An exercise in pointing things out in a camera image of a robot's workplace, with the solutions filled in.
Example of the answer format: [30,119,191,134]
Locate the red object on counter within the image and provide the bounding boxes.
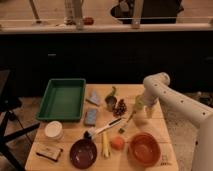
[83,17,94,25]

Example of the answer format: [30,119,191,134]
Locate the light green plastic cup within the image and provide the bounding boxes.
[134,95,145,111]

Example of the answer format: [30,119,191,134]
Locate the white round container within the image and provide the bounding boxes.
[44,121,63,140]

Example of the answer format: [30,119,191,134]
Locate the grey metal cup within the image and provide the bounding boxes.
[106,96,117,112]

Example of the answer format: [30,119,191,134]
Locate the black office chair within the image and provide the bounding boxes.
[0,70,39,171]

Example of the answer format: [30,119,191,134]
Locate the green plastic tray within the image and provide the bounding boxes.
[36,78,86,122]

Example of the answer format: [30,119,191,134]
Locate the wooden block eraser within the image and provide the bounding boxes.
[36,144,63,162]

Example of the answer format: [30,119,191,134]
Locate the dark bag on counter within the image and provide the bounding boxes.
[110,0,184,24]

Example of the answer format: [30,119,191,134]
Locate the orange round fruit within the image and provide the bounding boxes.
[110,136,125,150]

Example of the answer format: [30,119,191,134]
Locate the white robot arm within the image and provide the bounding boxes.
[142,72,213,171]

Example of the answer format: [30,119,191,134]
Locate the brown pine cone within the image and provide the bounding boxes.
[113,99,127,117]

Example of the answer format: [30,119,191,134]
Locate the orange clay bowl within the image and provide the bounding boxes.
[128,132,161,167]

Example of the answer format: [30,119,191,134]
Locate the black white dish brush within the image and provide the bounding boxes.
[83,118,121,139]

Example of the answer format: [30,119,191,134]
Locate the small metal fork brush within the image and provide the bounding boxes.
[118,111,135,134]

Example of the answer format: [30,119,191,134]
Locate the blue rectangular sponge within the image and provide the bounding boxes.
[84,108,98,126]

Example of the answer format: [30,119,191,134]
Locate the wooden stick stand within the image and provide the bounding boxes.
[28,0,44,26]

